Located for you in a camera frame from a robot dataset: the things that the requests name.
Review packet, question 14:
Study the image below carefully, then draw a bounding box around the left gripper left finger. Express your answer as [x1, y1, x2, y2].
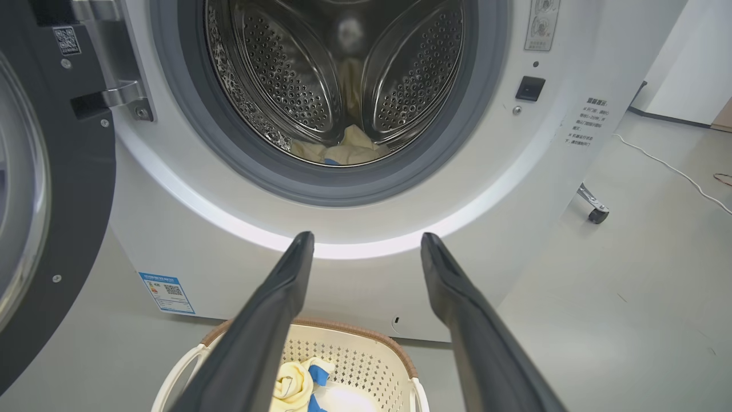
[169, 231, 315, 412]

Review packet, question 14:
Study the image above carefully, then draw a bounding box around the white QR code sticker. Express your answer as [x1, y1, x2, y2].
[53, 26, 82, 56]

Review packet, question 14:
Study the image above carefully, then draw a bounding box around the grey warning sticker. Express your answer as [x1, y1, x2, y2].
[524, 0, 561, 52]

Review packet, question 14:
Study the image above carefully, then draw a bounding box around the cream basket brown rim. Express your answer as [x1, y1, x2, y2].
[150, 318, 431, 412]

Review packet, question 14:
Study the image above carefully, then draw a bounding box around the blue energy label sticker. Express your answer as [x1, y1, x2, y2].
[138, 272, 196, 315]

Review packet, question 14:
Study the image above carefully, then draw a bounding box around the brown cardboard box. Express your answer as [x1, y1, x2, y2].
[711, 96, 732, 133]

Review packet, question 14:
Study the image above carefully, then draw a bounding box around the metal door hinge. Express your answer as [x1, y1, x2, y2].
[71, 0, 155, 122]

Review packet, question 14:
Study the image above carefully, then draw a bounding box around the steel washing drum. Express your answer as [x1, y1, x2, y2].
[205, 0, 467, 168]

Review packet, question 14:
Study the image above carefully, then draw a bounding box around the black door lock socket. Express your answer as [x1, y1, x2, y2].
[515, 76, 546, 102]

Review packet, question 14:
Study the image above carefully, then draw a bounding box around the grey rubber door seal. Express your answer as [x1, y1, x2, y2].
[150, 0, 511, 208]

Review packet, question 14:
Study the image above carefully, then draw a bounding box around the black round washer door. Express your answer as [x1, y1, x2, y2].
[0, 0, 118, 395]

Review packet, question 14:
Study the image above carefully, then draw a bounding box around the white floor cable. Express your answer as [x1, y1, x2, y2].
[612, 133, 732, 217]

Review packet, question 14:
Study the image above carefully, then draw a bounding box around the yellow garment blue trim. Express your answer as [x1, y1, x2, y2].
[269, 356, 337, 412]
[289, 123, 392, 167]

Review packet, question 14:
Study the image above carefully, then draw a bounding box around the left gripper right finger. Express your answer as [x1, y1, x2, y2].
[420, 232, 567, 412]

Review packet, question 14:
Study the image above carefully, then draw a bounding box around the white front-load washing machine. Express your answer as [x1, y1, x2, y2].
[109, 0, 690, 344]

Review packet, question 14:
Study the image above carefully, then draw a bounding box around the white rolling partition board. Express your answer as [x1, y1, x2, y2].
[576, 183, 610, 225]

